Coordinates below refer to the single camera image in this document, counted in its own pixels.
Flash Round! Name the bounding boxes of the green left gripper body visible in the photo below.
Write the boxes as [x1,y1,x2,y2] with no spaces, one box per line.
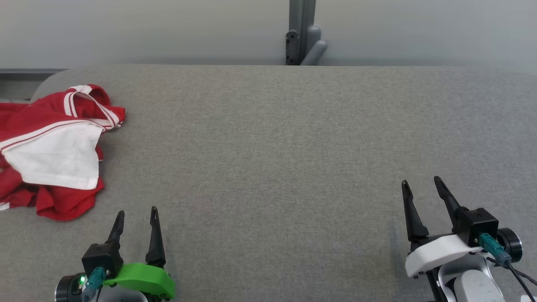
[55,263,176,302]

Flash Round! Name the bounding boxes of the teal plug left gripper cable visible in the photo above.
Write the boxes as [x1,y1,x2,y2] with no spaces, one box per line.
[81,267,107,302]

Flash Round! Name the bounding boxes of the red white basketball jersey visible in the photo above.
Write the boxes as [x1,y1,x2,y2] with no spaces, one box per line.
[0,84,126,222]

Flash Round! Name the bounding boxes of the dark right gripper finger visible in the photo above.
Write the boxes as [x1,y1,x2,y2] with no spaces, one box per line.
[433,176,463,234]
[401,180,430,243]

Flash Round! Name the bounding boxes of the grey metal post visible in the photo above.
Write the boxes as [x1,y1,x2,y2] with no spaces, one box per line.
[285,0,328,66]

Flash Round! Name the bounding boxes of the teal plug gripper cable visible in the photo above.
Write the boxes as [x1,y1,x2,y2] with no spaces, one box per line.
[81,267,107,302]
[477,233,537,302]

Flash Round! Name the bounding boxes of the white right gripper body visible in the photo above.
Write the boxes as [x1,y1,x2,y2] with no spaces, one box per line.
[404,228,524,279]

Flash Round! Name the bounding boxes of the teal plug right gripper cable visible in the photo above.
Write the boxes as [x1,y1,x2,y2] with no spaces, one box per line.
[477,233,537,302]

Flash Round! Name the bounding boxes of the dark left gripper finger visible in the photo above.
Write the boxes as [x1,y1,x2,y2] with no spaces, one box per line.
[145,206,167,268]
[107,211,126,245]

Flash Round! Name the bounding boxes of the dark grey wall ledge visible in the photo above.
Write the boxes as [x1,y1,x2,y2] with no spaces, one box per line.
[0,68,68,76]

